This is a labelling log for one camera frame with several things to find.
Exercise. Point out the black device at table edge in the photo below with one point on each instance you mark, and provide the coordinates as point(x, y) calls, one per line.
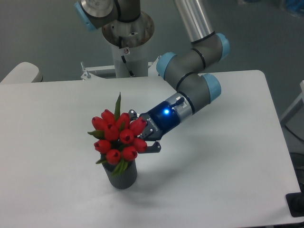
point(295, 203)

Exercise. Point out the white furniture frame at right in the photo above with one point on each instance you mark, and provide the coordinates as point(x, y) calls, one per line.
point(294, 107)

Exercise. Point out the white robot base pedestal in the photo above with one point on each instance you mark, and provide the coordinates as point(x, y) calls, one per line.
point(129, 44)

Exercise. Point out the dark grey ribbed vase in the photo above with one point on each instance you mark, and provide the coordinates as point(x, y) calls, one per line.
point(122, 175)

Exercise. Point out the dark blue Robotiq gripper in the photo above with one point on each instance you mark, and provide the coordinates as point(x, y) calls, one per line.
point(159, 120)

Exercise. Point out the beige chair armrest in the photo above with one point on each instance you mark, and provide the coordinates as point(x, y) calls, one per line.
point(24, 72)

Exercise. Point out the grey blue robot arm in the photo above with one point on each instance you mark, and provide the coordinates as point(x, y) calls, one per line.
point(184, 73)

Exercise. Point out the red tulip bouquet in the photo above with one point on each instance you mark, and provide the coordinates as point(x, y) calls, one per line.
point(118, 138)

